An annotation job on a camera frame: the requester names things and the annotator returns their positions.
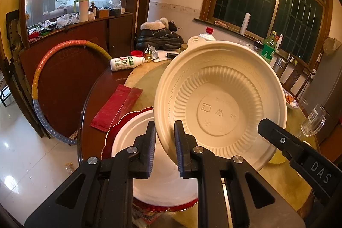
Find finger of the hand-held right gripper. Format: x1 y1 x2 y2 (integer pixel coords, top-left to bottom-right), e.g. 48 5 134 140
257 118 308 162

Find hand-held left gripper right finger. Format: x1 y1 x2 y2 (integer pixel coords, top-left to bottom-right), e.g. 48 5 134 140
174 121 305 228

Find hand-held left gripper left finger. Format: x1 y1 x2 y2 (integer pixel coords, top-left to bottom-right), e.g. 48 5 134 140
24 121 157 228

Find white disposable plate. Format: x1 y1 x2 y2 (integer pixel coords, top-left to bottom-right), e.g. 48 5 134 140
111 110 199 204

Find red scalloped plate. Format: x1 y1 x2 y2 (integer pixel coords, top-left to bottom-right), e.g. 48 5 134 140
101 106 199 214

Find cream plastic bowl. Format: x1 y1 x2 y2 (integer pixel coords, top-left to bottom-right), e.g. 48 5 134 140
153 36 287 172

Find blue patterned plate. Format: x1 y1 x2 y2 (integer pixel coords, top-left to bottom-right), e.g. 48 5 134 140
283 88 299 110

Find clear glass mug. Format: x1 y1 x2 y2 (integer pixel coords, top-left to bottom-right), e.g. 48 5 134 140
301 104 328 138

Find small drinking glass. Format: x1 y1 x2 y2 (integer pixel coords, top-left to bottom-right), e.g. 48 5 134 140
296 97 309 109

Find red flat packet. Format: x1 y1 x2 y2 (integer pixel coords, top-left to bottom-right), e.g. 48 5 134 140
90 84 143 133

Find steel thermos flask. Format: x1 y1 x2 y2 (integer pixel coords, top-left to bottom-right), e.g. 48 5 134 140
273 57 286 79

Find grey refrigerator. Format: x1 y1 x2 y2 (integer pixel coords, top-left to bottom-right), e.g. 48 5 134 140
313 52 342 143

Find dark wooden chair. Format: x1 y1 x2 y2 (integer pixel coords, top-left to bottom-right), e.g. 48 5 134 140
280 53 316 100

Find green plastic bottle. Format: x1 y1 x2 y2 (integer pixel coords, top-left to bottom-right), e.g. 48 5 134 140
261 30 278 64

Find white green milk bottle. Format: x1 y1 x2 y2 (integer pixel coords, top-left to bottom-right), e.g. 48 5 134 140
110 56 146 72

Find glass jar black lid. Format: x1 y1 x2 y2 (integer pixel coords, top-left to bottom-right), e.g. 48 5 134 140
252 40 264 53

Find small white bottle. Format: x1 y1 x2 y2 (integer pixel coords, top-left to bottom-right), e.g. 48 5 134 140
275 34 284 53

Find small clear glass bottle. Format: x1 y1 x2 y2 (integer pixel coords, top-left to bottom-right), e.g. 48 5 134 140
144 45 158 62

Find crumpled white plastic bag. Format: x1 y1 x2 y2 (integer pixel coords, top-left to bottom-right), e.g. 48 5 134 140
323 37 342 55

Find black fur-lined boots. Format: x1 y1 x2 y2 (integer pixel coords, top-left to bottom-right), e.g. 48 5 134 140
135 18 185 51

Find white paper roll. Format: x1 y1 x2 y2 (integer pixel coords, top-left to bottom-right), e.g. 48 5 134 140
239 12 252 35

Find white liquor bottle red cap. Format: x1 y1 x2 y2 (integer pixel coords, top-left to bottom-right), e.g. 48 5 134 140
198 27 216 41

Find multicoloured hula hoop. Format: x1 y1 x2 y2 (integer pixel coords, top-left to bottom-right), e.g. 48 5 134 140
31 40 113 146

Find dark wooden sideboard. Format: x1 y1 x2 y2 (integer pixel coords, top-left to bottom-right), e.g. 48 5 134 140
19 13 134 138

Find clear plastic bag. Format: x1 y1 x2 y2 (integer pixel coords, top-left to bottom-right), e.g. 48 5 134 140
56 13 81 28

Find cream tumbler with straw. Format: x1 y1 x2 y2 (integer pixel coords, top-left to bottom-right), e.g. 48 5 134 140
73 0 90 22

